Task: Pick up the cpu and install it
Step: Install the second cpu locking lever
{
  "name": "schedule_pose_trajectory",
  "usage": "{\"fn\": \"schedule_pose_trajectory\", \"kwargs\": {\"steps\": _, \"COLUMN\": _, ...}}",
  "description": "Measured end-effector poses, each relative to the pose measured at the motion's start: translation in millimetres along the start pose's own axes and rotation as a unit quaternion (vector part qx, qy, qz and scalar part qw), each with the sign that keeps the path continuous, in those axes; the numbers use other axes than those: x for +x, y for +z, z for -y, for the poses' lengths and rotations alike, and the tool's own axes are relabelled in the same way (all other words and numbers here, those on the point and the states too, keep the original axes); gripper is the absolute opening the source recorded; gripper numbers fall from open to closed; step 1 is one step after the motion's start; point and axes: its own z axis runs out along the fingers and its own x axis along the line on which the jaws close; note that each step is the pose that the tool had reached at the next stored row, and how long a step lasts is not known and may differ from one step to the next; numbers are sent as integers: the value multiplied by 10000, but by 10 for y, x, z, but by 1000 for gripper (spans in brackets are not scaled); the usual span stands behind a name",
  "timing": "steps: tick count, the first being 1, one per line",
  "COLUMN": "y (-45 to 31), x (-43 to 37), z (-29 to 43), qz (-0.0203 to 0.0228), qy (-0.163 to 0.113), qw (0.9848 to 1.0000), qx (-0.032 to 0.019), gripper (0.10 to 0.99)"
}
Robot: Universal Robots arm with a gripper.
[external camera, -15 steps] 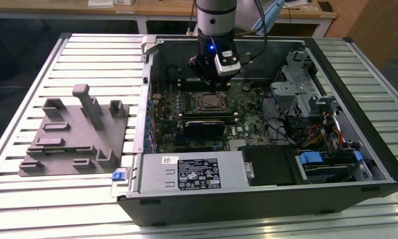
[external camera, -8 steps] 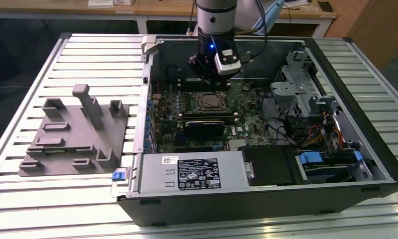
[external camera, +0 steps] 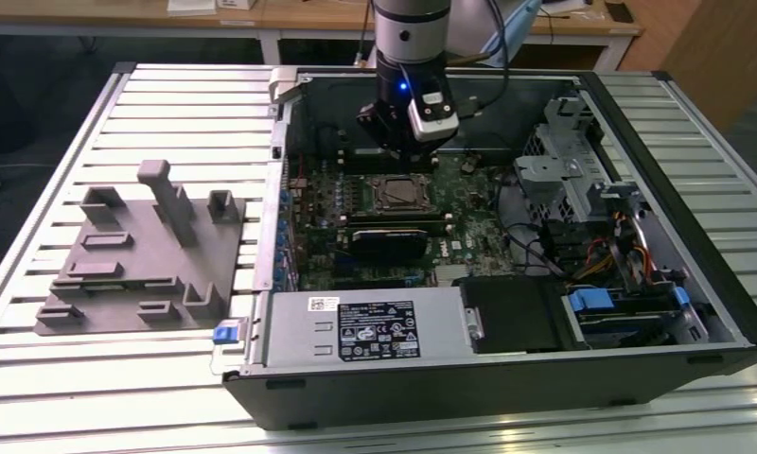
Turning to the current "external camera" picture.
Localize wooden cabinet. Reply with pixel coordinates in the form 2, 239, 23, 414
621, 0, 757, 133

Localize wooden desk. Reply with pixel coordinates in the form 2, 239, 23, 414
0, 0, 645, 67

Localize blue case latch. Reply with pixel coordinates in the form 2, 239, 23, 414
211, 319, 241, 344

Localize grey parts rack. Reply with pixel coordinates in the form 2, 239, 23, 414
31, 159, 247, 337

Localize silver drive cage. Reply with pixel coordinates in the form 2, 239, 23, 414
513, 96, 638, 223

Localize green motherboard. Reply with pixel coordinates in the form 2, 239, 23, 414
286, 150, 525, 292

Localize black silver PC case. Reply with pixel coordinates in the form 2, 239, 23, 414
219, 65, 757, 431

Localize hard disk in blue carrier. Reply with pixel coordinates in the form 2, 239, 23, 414
559, 283, 689, 351

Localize black graphics card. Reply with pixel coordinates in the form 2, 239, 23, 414
347, 228, 431, 260

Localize silver chipset heatsink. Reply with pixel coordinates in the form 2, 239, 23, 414
434, 264, 471, 285

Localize grey power supply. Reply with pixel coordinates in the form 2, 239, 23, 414
261, 288, 474, 368

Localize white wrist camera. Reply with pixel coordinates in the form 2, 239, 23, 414
406, 92, 461, 143

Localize black drive bay cover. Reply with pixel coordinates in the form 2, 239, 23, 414
459, 276, 581, 356

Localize yellow red power wires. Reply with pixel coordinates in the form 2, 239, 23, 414
573, 236, 654, 285

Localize CPU socket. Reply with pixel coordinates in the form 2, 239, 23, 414
366, 172, 439, 214

